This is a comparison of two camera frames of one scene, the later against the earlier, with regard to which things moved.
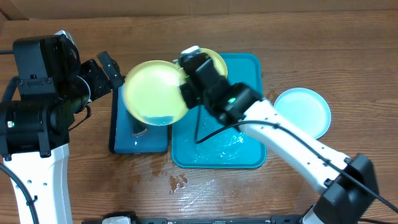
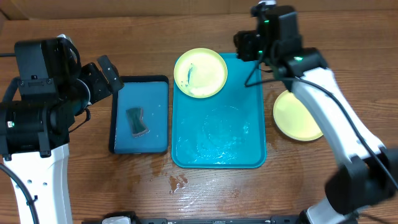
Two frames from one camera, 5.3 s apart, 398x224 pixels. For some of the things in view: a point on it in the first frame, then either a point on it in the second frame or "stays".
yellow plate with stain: [152, 94] → [293, 119]
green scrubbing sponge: [138, 127] stays
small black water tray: [155, 140] stays
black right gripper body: [189, 82] → [245, 44]
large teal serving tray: [201, 140] stays
